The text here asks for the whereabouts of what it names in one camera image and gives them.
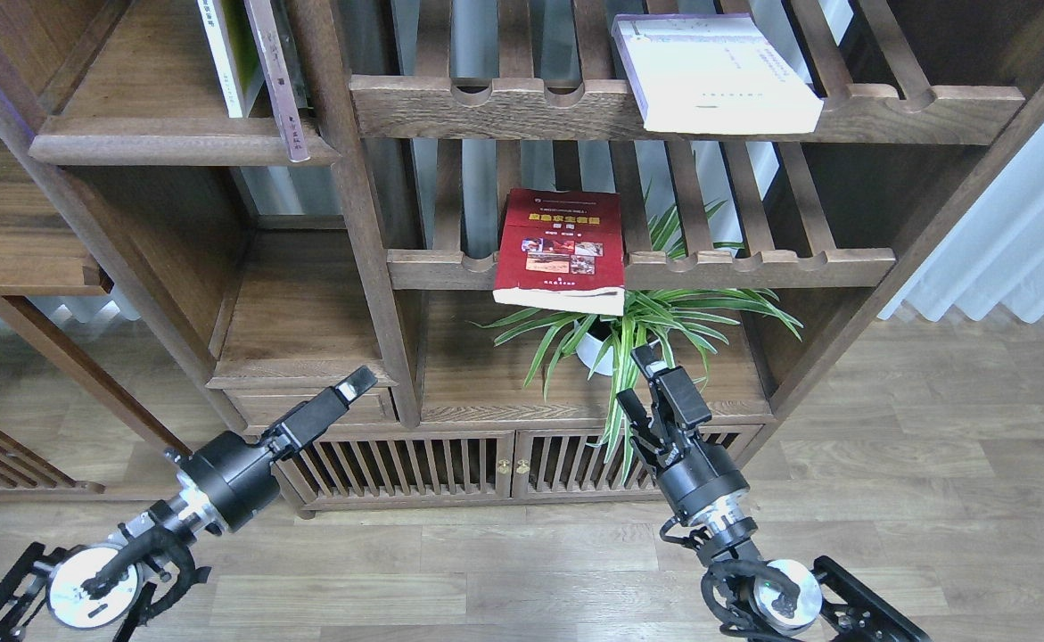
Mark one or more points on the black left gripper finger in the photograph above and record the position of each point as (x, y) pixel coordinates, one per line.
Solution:
(355, 384)

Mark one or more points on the green spider plant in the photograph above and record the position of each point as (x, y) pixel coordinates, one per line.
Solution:
(693, 315)

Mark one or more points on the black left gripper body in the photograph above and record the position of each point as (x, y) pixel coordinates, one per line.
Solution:
(227, 481)

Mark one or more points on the white pleated curtain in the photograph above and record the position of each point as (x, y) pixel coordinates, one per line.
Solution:
(994, 256)

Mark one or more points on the grey upright book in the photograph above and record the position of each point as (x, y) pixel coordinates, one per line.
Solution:
(291, 54)

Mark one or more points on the thin upright pink book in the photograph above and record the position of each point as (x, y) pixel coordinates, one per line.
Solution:
(278, 80)

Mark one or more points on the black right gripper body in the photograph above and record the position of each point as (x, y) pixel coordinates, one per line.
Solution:
(700, 481)

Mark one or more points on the red paperback book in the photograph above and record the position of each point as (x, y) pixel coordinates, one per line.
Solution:
(562, 251)

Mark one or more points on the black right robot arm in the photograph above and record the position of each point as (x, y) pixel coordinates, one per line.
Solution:
(753, 598)

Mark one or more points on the white plant pot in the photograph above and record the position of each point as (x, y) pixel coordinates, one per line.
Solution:
(591, 354)

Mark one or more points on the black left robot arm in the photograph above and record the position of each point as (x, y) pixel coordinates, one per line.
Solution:
(146, 565)

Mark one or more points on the white purple paperback book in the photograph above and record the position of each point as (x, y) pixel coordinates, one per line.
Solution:
(713, 74)

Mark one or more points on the dark wooden bookshelf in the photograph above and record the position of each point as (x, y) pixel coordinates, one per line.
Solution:
(112, 108)

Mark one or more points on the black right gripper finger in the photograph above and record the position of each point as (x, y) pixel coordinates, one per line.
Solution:
(640, 422)
(648, 361)

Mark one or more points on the yellow green paperback book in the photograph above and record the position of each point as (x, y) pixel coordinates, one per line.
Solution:
(234, 52)

